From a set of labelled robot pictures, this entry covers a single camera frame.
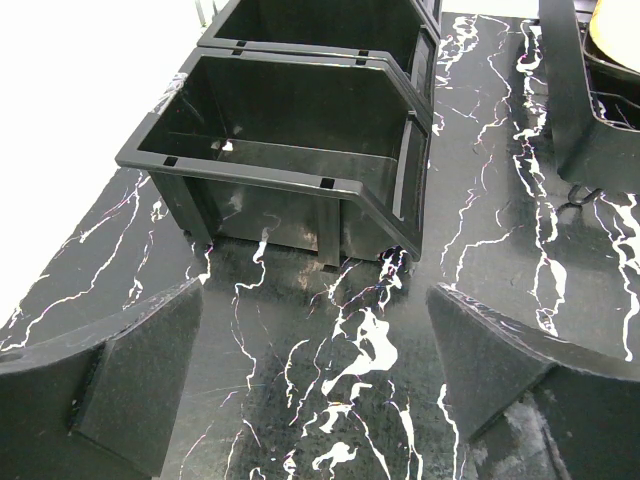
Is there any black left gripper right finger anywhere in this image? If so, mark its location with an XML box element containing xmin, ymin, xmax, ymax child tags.
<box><xmin>426</xmin><ymin>284</ymin><xmax>639</xmax><ymax>479</ymax></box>

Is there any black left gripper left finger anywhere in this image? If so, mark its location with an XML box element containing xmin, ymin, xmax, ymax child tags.
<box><xmin>1</xmin><ymin>279</ymin><xmax>203</xmax><ymax>479</ymax></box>

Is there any black low dish rack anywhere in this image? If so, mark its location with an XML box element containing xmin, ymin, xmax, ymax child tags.
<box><xmin>539</xmin><ymin>1</ymin><xmax>639</xmax><ymax>206</ymax></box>

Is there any black near storage bin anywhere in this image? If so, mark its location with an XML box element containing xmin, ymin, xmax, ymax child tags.
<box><xmin>116</xmin><ymin>46</ymin><xmax>432</xmax><ymax>266</ymax></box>

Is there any orange woven mat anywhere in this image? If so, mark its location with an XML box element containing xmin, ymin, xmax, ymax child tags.
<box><xmin>589</xmin><ymin>0</ymin><xmax>639</xmax><ymax>73</ymax></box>

